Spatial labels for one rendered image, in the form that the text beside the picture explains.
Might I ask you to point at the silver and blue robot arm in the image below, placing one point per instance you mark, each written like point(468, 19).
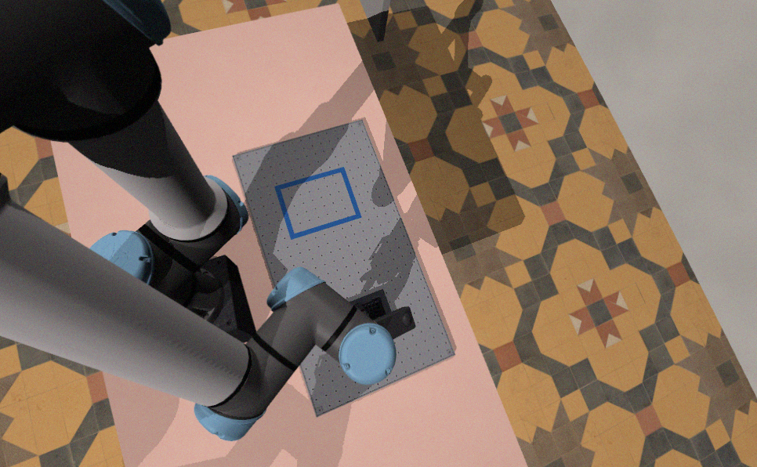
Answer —
point(77, 70)

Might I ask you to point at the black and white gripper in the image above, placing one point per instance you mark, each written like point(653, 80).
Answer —
point(361, 308)

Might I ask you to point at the blue tape outline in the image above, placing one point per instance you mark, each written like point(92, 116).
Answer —
point(325, 226)

